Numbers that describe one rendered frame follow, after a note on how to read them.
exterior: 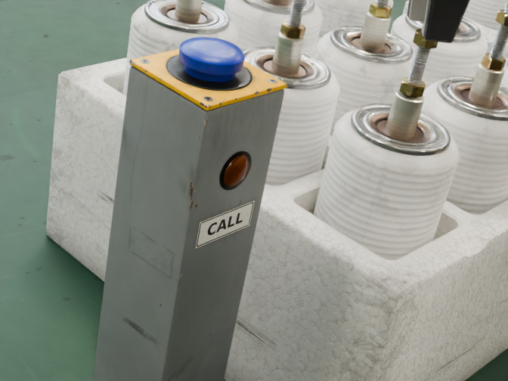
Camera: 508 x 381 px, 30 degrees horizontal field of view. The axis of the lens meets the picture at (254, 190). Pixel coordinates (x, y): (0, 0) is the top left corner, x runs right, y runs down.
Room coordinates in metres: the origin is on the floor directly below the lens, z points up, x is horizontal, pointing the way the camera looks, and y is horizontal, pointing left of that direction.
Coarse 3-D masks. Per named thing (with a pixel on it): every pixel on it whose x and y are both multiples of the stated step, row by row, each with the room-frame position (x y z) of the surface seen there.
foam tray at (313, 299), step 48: (96, 96) 0.75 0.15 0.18; (96, 144) 0.74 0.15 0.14; (96, 192) 0.73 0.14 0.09; (288, 192) 0.65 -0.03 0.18; (96, 240) 0.73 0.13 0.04; (288, 240) 0.60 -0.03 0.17; (336, 240) 0.59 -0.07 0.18; (432, 240) 0.67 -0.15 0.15; (480, 240) 0.64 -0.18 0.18; (288, 288) 0.59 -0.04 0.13; (336, 288) 0.57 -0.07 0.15; (384, 288) 0.55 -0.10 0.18; (432, 288) 0.58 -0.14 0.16; (480, 288) 0.65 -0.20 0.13; (240, 336) 0.61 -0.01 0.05; (288, 336) 0.59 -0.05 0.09; (336, 336) 0.56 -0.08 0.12; (384, 336) 0.54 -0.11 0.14; (432, 336) 0.60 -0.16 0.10; (480, 336) 0.68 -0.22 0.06
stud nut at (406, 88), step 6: (402, 78) 0.65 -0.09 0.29; (402, 84) 0.64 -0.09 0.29; (408, 84) 0.64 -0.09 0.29; (420, 84) 0.64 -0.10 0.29; (402, 90) 0.64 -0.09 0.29; (408, 90) 0.64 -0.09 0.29; (414, 90) 0.64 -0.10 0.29; (420, 90) 0.64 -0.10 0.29; (414, 96) 0.64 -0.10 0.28; (420, 96) 0.64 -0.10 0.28
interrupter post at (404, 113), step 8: (400, 96) 0.64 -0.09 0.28; (392, 104) 0.64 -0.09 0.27; (400, 104) 0.64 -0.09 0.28; (408, 104) 0.64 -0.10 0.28; (416, 104) 0.64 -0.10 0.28; (392, 112) 0.64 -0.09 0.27; (400, 112) 0.64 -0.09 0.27; (408, 112) 0.64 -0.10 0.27; (416, 112) 0.64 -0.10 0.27; (392, 120) 0.64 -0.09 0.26; (400, 120) 0.64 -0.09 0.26; (408, 120) 0.64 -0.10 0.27; (416, 120) 0.64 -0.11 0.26; (392, 128) 0.64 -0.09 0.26; (400, 128) 0.64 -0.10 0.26; (408, 128) 0.64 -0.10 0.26; (416, 128) 0.64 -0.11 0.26; (400, 136) 0.64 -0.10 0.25; (408, 136) 0.64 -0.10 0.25
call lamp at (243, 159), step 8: (232, 160) 0.51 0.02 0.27; (240, 160) 0.51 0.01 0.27; (248, 160) 0.52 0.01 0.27; (232, 168) 0.51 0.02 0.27; (240, 168) 0.51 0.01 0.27; (248, 168) 0.52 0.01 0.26; (224, 176) 0.51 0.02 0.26; (232, 176) 0.51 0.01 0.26; (240, 176) 0.52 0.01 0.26; (232, 184) 0.51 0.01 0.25
